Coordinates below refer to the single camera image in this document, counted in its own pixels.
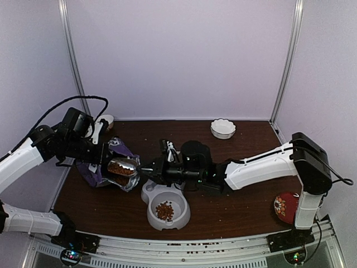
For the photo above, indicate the kibble in near bowl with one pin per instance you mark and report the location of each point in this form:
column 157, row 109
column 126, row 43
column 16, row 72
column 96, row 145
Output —
column 165, row 211

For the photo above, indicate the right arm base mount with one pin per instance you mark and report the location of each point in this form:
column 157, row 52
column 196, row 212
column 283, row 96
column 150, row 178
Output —
column 292, row 243

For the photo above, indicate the white scalloped bowl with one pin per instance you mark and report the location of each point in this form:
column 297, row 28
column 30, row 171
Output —
column 222, row 128

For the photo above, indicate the grey double pet bowl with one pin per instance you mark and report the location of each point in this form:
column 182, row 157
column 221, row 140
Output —
column 153, row 194

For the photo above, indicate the aluminium front rail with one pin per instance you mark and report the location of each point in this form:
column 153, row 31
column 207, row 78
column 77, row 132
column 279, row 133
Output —
column 251, row 251

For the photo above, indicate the kibble in metal scoop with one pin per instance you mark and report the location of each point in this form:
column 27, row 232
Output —
column 119, row 169

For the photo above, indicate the metal food scoop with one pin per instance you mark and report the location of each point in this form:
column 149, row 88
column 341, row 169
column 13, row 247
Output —
column 123, row 166

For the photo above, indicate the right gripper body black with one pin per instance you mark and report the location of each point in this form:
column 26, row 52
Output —
column 165, row 174

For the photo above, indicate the purple puppy food bag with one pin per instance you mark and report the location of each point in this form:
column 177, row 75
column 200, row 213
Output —
column 98, row 175

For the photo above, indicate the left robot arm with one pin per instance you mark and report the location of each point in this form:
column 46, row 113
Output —
column 77, row 136

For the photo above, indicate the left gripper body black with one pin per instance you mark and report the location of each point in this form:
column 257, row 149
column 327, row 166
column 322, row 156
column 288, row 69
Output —
column 94, row 157

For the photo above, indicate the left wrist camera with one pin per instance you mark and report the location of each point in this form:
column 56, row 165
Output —
column 100, row 127

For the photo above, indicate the small white round bowl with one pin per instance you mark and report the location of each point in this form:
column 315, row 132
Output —
column 108, row 118

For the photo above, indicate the right aluminium frame post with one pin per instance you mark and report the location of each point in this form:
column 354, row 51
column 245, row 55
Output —
column 292, row 46

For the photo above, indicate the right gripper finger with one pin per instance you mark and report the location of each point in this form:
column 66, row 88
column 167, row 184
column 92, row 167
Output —
column 150, row 175
column 148, row 167

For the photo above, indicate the red floral plate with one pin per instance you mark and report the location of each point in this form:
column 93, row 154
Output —
column 285, row 206

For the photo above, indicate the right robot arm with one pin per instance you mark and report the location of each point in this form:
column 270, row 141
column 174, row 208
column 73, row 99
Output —
column 299, row 157

